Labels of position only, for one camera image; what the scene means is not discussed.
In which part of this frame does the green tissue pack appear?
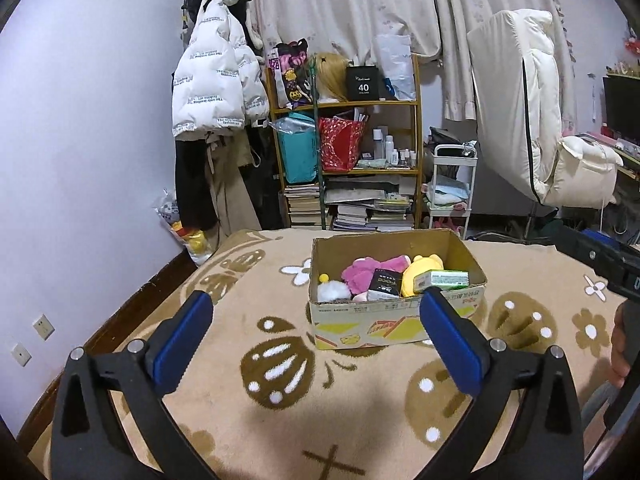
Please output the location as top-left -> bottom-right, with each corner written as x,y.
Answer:
413,270 -> 470,294

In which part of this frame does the yellow plush bear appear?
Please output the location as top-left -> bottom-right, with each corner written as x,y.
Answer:
400,254 -> 444,298

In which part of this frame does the black tissue pack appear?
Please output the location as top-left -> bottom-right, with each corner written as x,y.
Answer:
367,269 -> 402,301

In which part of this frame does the pink plush bear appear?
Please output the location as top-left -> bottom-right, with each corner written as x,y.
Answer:
341,255 -> 410,296

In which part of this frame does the white fluffy plush toy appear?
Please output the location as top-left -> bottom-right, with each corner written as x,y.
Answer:
317,273 -> 352,304

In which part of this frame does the person's right hand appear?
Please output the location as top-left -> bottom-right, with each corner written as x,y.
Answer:
608,304 -> 631,388

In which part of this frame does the beige brown patterned rug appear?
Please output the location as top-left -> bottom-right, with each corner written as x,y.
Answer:
27,227 -> 632,480

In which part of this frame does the printed cardboard box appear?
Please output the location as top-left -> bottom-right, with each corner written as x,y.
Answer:
309,230 -> 487,351

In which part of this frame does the white metal trolley cart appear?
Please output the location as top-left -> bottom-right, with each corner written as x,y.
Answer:
422,141 -> 478,240

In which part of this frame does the white duvet on chair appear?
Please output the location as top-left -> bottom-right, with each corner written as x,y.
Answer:
468,9 -> 623,209

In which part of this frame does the wooden bookshelf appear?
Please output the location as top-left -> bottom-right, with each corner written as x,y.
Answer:
266,55 -> 423,226

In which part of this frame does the red gift bag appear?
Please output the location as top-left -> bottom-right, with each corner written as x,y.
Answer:
319,116 -> 366,172

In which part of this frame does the white plastic bag on shelf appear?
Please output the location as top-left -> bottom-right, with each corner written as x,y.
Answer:
374,35 -> 416,101

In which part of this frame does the black paper bag 40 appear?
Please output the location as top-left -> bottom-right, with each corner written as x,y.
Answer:
345,65 -> 380,102

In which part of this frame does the stack of books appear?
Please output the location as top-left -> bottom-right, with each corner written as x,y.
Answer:
284,182 -> 322,228

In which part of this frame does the beige trench coat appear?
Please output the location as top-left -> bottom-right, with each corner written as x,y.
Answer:
206,130 -> 260,236

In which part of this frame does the teal shopping bag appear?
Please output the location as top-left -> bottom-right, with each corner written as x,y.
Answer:
272,113 -> 318,184

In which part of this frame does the blonde wig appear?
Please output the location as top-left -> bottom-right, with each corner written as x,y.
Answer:
314,52 -> 348,102

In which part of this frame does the beige curtain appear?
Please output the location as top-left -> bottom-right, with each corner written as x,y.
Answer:
250,0 -> 576,126

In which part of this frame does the white puffer jacket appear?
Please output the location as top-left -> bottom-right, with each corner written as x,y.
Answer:
172,0 -> 269,141

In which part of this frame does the black pink printed bag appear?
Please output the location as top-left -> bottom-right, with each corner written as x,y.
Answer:
268,38 -> 312,110

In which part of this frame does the wall power socket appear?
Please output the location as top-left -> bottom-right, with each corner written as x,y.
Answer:
32,314 -> 55,340

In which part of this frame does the snack bag by wall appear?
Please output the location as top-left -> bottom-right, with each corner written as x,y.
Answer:
154,188 -> 213,266

